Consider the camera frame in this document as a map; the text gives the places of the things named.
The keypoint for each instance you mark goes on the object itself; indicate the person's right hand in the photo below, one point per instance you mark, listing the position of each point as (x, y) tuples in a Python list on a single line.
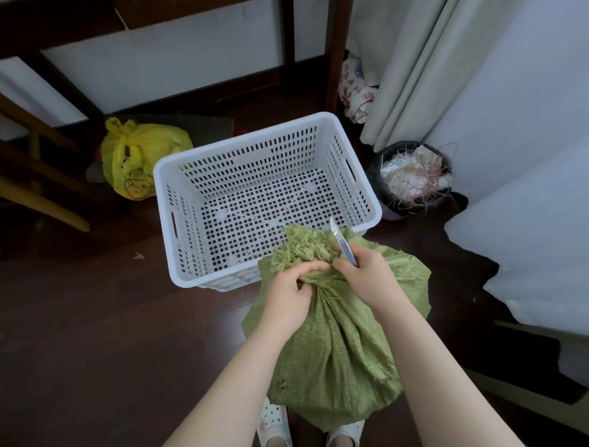
[(372, 281)]

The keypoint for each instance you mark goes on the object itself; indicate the person's left hand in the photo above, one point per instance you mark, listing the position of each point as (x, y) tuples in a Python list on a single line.
[(285, 304)]

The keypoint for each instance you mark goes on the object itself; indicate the slim metal utility knife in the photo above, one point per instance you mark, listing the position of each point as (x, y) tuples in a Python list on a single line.
[(340, 239)]

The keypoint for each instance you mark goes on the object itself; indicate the green woven sack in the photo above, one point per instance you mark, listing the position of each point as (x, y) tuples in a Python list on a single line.
[(340, 359)]

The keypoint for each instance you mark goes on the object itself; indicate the white plastic perforated basket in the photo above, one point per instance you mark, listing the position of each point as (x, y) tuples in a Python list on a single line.
[(322, 122)]

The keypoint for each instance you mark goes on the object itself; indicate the person's left forearm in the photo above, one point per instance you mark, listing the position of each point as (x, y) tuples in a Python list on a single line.
[(230, 396)]

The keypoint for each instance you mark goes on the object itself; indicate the person's right forearm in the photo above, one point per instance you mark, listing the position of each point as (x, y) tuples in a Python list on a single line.
[(441, 391)]

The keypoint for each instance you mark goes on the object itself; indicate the person's left white shoe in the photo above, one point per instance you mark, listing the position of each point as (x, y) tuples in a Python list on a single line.
[(274, 421)]

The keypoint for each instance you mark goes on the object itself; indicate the yellow plastic bag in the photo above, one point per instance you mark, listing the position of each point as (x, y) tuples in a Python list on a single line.
[(147, 147)]

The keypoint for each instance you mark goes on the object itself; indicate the black trash bin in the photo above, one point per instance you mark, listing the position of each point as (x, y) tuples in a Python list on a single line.
[(375, 189)]

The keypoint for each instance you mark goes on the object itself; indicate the white red floral cloth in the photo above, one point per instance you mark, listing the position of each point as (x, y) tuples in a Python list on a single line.
[(356, 96)]

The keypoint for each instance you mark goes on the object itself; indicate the white sheer curtain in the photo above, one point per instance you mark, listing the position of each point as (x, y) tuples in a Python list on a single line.
[(529, 138)]

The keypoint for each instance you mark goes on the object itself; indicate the beige curtain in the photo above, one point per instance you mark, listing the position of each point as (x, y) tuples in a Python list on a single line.
[(409, 69)]

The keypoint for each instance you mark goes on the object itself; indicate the dark brown wooden table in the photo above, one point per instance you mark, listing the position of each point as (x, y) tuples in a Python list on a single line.
[(338, 46)]

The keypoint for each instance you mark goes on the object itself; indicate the light wooden chair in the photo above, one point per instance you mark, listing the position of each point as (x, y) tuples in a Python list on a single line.
[(41, 202)]

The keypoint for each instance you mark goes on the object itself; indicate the light wooden frame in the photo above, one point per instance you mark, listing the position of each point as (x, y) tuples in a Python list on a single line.
[(520, 396)]

